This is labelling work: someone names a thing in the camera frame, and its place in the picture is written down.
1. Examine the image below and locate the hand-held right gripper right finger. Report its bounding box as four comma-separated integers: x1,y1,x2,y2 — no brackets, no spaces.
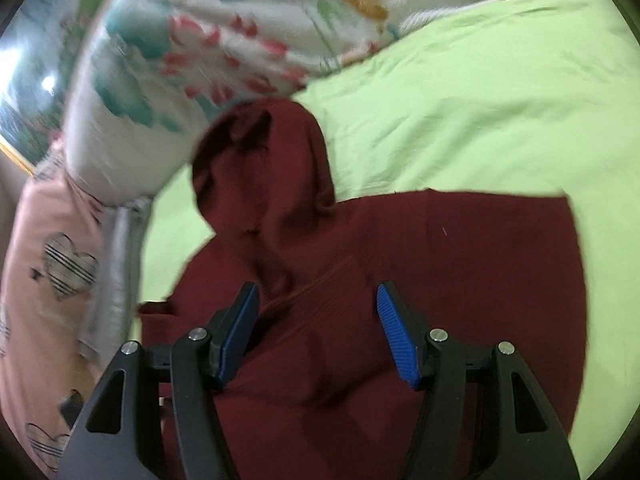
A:
376,281,581,480

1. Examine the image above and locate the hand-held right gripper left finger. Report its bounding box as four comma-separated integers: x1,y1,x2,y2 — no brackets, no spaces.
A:
57,281,261,480

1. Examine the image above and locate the maroon knit sweater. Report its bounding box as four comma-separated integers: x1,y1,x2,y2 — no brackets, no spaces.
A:
137,97,588,480

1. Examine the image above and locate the grey folded cloth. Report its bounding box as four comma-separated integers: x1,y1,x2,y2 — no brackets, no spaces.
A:
77,195,153,361

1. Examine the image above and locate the pink heart print cloth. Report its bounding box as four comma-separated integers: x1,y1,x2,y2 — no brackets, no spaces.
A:
0,135,151,478

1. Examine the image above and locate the light green bed sheet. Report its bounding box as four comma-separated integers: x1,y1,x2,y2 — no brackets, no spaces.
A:
125,0,640,480

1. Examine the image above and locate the gold framed picture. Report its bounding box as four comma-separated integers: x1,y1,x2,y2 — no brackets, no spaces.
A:
0,0,121,178

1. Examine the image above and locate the white floral quilt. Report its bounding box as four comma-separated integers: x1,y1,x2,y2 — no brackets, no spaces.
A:
62,0,608,208

